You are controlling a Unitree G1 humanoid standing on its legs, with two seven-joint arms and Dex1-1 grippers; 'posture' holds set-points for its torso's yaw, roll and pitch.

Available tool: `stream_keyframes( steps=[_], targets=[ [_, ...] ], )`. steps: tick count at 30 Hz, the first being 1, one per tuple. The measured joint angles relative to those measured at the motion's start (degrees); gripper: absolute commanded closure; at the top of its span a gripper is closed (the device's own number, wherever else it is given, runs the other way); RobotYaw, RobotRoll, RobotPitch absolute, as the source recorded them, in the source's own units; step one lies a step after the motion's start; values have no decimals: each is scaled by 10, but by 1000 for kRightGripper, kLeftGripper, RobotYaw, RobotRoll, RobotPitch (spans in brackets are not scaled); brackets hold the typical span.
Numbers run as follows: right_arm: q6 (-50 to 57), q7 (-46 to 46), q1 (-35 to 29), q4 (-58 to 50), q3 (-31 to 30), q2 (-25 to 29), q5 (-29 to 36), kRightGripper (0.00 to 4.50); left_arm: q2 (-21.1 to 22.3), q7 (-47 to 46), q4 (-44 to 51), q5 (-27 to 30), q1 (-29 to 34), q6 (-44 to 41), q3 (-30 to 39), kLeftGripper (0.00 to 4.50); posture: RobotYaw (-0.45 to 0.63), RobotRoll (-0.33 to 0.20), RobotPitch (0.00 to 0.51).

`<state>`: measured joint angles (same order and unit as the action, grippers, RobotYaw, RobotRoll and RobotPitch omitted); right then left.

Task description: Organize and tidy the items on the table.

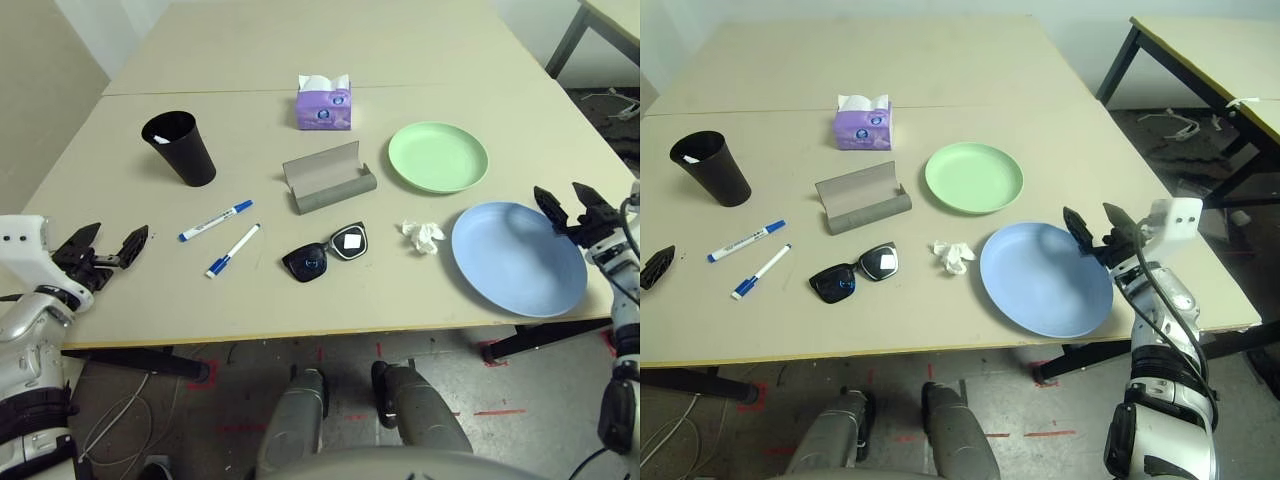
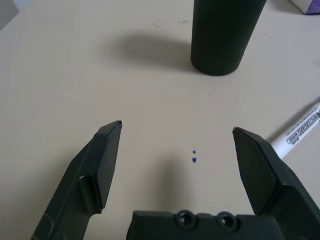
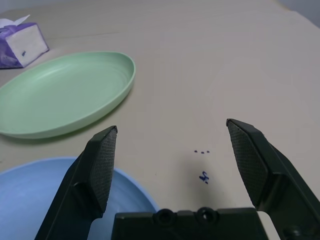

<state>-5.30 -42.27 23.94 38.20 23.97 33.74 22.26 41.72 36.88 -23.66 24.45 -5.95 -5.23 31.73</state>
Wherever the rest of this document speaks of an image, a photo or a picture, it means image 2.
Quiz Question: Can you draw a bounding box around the blue capped whiteboard marker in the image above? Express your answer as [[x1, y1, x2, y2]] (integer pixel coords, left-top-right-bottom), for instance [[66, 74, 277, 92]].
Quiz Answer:
[[270, 96, 320, 159]]

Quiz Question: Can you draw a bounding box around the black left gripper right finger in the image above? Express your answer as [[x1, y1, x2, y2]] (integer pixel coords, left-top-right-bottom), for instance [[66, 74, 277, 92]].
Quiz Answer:
[[232, 126, 320, 240]]

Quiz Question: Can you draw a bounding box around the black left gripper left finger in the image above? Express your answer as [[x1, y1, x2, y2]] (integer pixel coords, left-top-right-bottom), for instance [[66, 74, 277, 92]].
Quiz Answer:
[[29, 120, 123, 240]]

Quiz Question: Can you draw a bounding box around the purple tissue box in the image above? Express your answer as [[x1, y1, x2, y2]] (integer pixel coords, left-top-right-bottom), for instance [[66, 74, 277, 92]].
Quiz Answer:
[[287, 0, 320, 16]]

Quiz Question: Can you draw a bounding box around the black plastic cup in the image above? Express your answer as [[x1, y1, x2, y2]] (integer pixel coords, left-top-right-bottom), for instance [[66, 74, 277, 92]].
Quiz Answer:
[[190, 0, 267, 77]]

